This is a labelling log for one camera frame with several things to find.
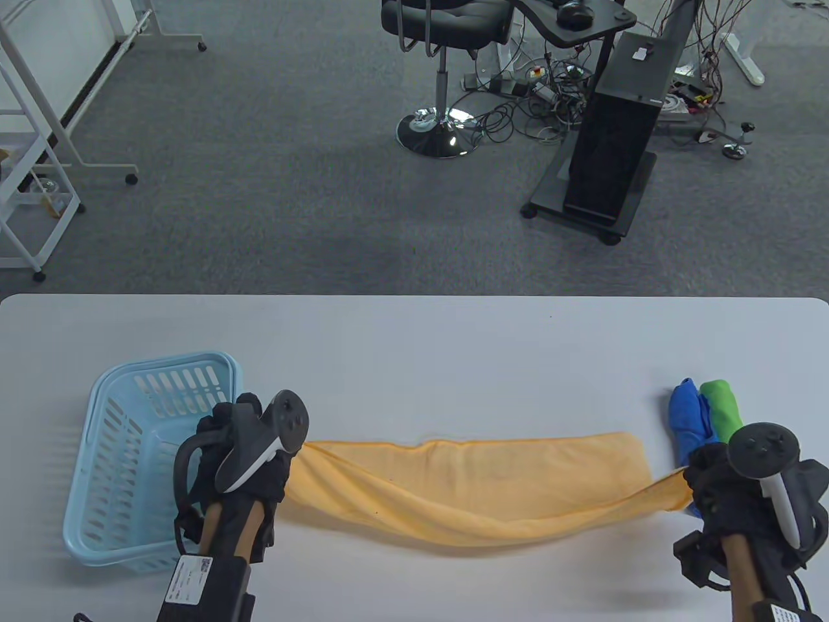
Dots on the person's right hand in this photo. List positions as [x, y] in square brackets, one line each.
[719, 486]

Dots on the person's left hand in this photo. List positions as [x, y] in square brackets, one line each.
[272, 473]

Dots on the blue towel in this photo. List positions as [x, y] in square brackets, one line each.
[690, 421]

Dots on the green towel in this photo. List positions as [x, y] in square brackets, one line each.
[725, 408]

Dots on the orange towel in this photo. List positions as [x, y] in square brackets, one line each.
[492, 486]

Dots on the person's left forearm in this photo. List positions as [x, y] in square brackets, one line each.
[249, 528]

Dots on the grey white left hand controller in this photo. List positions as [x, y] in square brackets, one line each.
[259, 440]

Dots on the grey white hand controller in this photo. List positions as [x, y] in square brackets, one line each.
[259, 440]
[764, 450]

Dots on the grey white right hand controller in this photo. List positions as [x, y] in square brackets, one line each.
[764, 450]

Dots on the black left wrist box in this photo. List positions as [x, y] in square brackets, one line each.
[207, 589]

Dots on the black wrist box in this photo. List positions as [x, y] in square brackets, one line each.
[207, 589]
[783, 612]

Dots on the black right wrist box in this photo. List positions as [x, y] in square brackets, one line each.
[783, 612]

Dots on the light blue plastic basket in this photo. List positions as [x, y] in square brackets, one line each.
[129, 453]

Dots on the black wheeled cart base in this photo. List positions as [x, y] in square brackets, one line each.
[550, 194]

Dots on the black computer tower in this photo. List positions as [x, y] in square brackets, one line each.
[612, 149]

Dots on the white shelf rack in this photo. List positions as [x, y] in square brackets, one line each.
[39, 139]

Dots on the white desk leg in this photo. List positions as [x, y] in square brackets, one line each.
[745, 58]

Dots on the white wheeled board stand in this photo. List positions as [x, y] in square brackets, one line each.
[158, 19]

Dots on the black side desk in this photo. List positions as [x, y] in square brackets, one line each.
[602, 19]

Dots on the black office chair chrome base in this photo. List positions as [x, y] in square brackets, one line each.
[447, 16]

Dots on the black computer mouse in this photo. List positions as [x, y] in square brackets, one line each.
[573, 14]

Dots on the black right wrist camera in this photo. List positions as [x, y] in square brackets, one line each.
[696, 560]

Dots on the white wheeled metal frame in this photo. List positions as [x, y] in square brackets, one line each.
[61, 133]

